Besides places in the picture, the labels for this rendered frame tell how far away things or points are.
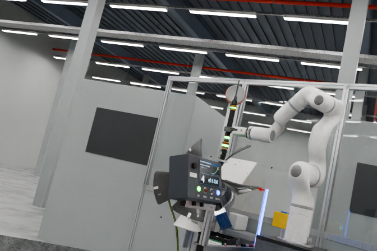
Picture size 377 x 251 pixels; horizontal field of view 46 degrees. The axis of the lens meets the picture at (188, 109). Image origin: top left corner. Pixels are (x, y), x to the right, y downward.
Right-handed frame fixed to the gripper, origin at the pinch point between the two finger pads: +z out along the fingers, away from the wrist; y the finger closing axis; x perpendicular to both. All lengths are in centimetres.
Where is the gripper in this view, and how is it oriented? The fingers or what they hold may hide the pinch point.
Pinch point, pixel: (228, 129)
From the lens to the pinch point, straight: 283.7
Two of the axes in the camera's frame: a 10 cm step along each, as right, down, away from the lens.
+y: 6.0, 2.5, 7.6
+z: -7.6, -0.9, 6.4
